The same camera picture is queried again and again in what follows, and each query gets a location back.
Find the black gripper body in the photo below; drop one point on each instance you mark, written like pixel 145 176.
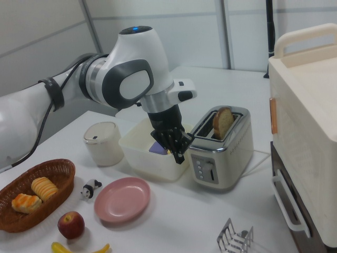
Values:
pixel 164 118

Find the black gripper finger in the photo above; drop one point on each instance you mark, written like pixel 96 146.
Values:
pixel 184 145
pixel 162 139

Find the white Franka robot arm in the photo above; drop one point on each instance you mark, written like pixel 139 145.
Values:
pixel 139 52

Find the cream toaster lever knob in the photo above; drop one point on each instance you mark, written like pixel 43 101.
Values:
pixel 210 166

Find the cream and chrome toaster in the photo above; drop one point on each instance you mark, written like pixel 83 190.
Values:
pixel 231 163

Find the purple sponge block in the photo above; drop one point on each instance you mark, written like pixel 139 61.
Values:
pixel 156 149

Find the white plastic tub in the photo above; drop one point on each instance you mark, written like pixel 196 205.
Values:
pixel 152 166

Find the toasted bread slice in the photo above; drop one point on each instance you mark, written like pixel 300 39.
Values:
pixel 222 121

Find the cream mini trash can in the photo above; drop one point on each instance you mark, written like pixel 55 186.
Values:
pixel 105 150

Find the pink plate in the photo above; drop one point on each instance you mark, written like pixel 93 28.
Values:
pixel 122 200

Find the panda figurine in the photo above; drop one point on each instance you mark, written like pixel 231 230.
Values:
pixel 88 190

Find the metal toast rack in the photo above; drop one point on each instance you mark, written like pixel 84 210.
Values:
pixel 220 241

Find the brown wicker basket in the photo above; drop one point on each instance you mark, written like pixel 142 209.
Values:
pixel 60 171

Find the red apple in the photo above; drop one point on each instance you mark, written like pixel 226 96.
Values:
pixel 71 225

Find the striped yellow bread roll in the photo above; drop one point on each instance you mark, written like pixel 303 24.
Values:
pixel 43 187

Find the cream storage cabinet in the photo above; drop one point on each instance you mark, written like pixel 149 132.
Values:
pixel 310 118

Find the brown oven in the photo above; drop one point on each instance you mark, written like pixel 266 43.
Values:
pixel 302 208

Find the black pole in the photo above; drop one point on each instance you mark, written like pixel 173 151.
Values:
pixel 269 26

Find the yellow banana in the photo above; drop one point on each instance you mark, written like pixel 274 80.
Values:
pixel 59 248

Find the orange glazed pastry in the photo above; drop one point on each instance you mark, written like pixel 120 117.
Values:
pixel 26 204

